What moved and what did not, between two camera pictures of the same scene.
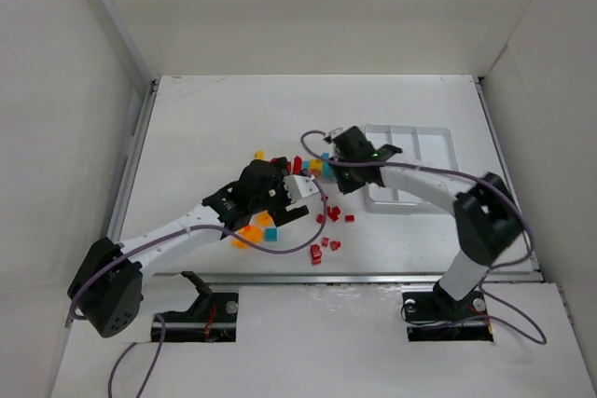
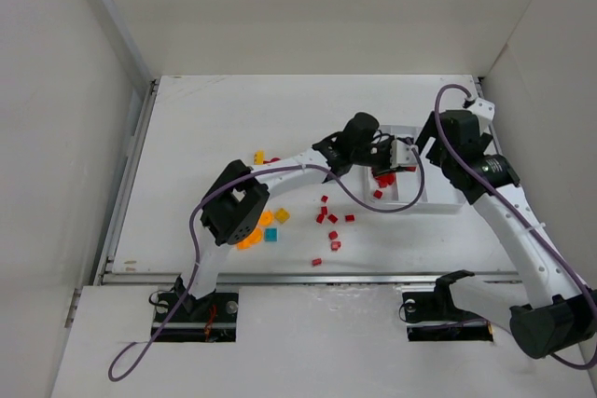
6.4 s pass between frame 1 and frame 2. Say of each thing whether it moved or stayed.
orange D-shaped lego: stayed
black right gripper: moved
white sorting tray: stayed
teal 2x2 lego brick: stayed
